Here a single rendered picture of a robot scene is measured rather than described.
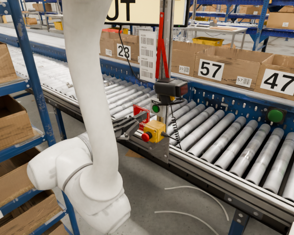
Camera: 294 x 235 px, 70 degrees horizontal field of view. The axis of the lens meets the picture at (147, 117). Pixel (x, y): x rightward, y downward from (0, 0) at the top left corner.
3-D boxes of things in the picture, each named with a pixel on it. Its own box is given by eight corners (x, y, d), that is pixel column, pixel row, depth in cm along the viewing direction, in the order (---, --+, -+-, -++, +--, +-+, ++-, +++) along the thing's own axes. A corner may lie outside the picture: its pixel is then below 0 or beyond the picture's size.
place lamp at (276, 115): (265, 120, 114) (269, 108, 111) (266, 119, 115) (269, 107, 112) (280, 124, 110) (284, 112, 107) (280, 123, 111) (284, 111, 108)
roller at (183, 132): (161, 148, 104) (161, 140, 102) (208, 111, 139) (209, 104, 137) (169, 153, 102) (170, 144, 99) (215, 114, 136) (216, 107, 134)
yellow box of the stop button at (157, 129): (141, 140, 93) (140, 126, 90) (153, 131, 99) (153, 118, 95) (167, 153, 85) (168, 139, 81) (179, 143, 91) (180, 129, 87)
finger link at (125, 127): (111, 129, 70) (114, 130, 69) (135, 116, 77) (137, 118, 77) (112, 139, 72) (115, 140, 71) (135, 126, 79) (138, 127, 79)
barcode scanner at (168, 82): (180, 112, 76) (178, 83, 71) (154, 106, 83) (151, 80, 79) (189, 105, 80) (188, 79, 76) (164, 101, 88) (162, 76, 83)
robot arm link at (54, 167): (72, 150, 69) (97, 177, 64) (23, 176, 59) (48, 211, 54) (72, 127, 62) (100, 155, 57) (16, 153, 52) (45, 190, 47)
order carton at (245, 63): (192, 78, 143) (195, 52, 134) (211, 68, 162) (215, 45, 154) (253, 92, 120) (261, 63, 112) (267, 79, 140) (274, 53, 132)
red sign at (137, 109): (133, 127, 105) (132, 104, 99) (134, 126, 106) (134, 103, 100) (158, 139, 96) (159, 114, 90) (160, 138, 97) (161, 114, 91)
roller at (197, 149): (183, 160, 97) (184, 151, 95) (227, 117, 132) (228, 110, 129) (192, 164, 94) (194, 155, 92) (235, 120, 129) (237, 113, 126)
